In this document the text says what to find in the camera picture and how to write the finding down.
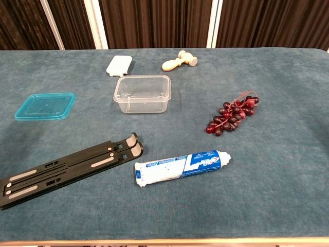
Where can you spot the teal plastic lid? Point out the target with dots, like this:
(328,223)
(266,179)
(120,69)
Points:
(46,106)

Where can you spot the clear plastic container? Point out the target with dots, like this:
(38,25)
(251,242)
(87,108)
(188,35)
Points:
(141,104)

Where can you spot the blue and white toothpaste tube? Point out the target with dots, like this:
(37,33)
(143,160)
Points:
(167,172)

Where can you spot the cream wooden massage roller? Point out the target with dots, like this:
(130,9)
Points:
(171,65)

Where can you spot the dark red grape bunch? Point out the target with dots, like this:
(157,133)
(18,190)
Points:
(231,119)

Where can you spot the dark brown pleated curtain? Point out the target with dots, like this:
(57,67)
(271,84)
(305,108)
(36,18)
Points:
(154,23)

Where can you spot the teal suede table cloth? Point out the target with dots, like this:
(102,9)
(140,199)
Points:
(257,180)

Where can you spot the black folding laptop stand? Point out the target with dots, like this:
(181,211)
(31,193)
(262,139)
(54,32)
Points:
(64,167)

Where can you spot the wide white frame post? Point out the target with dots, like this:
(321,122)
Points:
(214,25)
(97,25)

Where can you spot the thin grey frame post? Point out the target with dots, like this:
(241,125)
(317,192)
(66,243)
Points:
(52,25)

